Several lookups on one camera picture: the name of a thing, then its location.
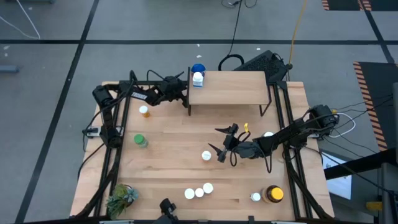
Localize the black device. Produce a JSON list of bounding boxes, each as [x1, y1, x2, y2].
[[152, 198, 180, 224]]

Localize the black diagonal beam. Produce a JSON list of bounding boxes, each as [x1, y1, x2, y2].
[[323, 147, 398, 180]]

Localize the yellow hanging cable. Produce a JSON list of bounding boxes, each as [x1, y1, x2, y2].
[[287, 0, 309, 68]]

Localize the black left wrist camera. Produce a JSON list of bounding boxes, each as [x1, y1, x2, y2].
[[163, 76, 180, 91]]

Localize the grey post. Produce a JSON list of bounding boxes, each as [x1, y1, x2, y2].
[[379, 161, 398, 224]]

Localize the white paper sheet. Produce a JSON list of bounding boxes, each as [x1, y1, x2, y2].
[[322, 151, 354, 200]]

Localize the white floor cable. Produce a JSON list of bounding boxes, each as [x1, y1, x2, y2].
[[0, 0, 41, 40]]

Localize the black mesh computer case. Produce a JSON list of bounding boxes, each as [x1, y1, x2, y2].
[[232, 49, 289, 84]]

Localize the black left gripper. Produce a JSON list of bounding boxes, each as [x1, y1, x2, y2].
[[157, 70, 189, 108]]

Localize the green bottle green cap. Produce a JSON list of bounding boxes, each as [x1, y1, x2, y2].
[[133, 133, 149, 149]]

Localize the blue cap bottle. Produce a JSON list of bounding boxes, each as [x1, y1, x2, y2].
[[190, 63, 206, 78]]

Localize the black aluminium frame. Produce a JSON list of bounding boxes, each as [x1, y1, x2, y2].
[[270, 80, 332, 220], [74, 70, 191, 218]]

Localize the black hanging cable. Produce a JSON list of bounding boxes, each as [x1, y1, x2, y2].
[[217, 0, 246, 72]]

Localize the brown bottle yellow cap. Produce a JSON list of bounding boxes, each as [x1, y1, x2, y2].
[[261, 185, 285, 204]]

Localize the white aspirin bottle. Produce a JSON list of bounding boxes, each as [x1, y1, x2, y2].
[[192, 71, 205, 89]]

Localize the yellow object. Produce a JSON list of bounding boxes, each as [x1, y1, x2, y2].
[[365, 201, 384, 213]]

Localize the black hazard-striped floor mat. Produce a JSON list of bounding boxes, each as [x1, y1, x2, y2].
[[322, 0, 398, 12], [353, 61, 398, 152]]

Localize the white cable loop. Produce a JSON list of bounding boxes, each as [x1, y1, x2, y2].
[[332, 111, 357, 139]]

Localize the wooden shelf black legs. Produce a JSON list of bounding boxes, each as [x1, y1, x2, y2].
[[187, 67, 273, 118]]

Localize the succulent in black pot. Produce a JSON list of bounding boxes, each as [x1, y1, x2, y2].
[[105, 183, 140, 220]]

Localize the grey floor block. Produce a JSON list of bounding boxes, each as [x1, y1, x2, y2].
[[0, 64, 20, 74]]

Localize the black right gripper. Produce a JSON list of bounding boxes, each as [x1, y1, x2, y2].
[[207, 125, 262, 163]]

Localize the grey connector box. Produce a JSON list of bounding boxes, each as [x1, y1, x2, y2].
[[81, 126, 105, 138]]

